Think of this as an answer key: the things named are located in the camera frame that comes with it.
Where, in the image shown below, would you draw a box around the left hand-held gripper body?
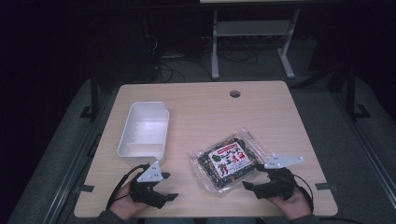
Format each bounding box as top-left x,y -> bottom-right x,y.
129,161 -> 168,210

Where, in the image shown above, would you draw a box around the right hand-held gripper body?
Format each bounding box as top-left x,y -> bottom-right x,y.
254,153 -> 305,201

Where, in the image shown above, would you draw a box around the clear snack packet red label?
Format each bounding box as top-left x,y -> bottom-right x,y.
189,126 -> 273,197

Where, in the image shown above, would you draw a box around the white plastic container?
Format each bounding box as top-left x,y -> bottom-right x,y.
117,101 -> 171,166

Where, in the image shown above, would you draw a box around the person's right hand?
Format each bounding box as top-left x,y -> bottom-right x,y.
268,188 -> 313,220

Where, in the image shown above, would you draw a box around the person's left hand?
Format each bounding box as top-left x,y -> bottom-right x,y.
109,182 -> 151,220

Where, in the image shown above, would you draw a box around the black tape strip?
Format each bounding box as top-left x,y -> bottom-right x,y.
314,182 -> 339,191
74,184 -> 95,193

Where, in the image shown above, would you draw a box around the black metal stand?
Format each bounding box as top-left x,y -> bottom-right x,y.
345,63 -> 372,121
79,76 -> 101,122

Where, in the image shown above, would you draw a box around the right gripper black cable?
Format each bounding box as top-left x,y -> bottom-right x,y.
292,173 -> 315,213

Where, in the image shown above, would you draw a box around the black floor cables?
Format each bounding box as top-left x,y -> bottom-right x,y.
153,50 -> 214,84

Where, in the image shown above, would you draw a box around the white metal desk frame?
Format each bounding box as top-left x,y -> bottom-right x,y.
210,8 -> 302,81

